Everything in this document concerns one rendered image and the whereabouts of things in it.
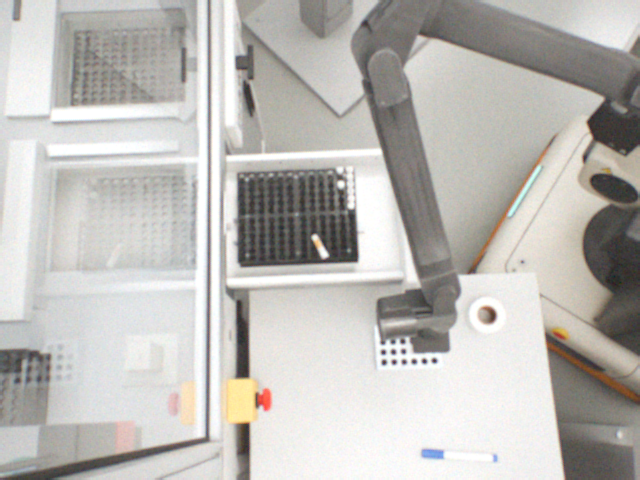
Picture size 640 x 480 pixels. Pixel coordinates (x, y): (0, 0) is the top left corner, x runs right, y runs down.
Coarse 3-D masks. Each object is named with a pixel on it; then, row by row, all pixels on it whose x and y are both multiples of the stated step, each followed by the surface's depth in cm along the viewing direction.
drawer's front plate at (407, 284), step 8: (400, 224) 121; (400, 232) 121; (400, 240) 122; (400, 248) 122; (408, 248) 115; (400, 256) 123; (408, 256) 115; (400, 264) 124; (408, 264) 115; (408, 272) 114; (408, 280) 114; (416, 280) 114; (400, 288) 125; (408, 288) 118
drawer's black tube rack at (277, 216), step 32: (256, 192) 122; (288, 192) 122; (320, 192) 125; (256, 224) 120; (288, 224) 120; (320, 224) 120; (352, 224) 123; (256, 256) 118; (288, 256) 118; (320, 256) 118; (352, 256) 122
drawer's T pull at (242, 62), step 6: (252, 48) 128; (252, 54) 128; (240, 60) 128; (246, 60) 128; (252, 60) 128; (240, 66) 127; (246, 66) 127; (252, 66) 127; (252, 72) 127; (252, 78) 127
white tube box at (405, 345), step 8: (376, 328) 125; (376, 336) 124; (376, 344) 124; (384, 344) 128; (392, 344) 127; (400, 344) 124; (408, 344) 124; (376, 352) 124; (384, 352) 127; (392, 352) 127; (400, 352) 124; (408, 352) 124; (376, 360) 124; (384, 360) 126; (392, 360) 127; (400, 360) 123; (408, 360) 123; (416, 360) 124; (424, 360) 126; (432, 360) 127; (440, 360) 123; (376, 368) 124; (384, 368) 123; (392, 368) 123; (400, 368) 123; (408, 368) 123; (416, 368) 123; (424, 368) 123; (432, 368) 123; (440, 368) 124
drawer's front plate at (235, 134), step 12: (228, 0) 129; (228, 12) 128; (228, 24) 128; (228, 36) 127; (228, 48) 126; (240, 48) 138; (228, 60) 126; (228, 72) 125; (240, 72) 136; (228, 84) 124; (228, 96) 124; (228, 108) 123; (240, 108) 133; (228, 120) 123; (240, 120) 132; (228, 132) 125; (240, 132) 131; (240, 144) 131
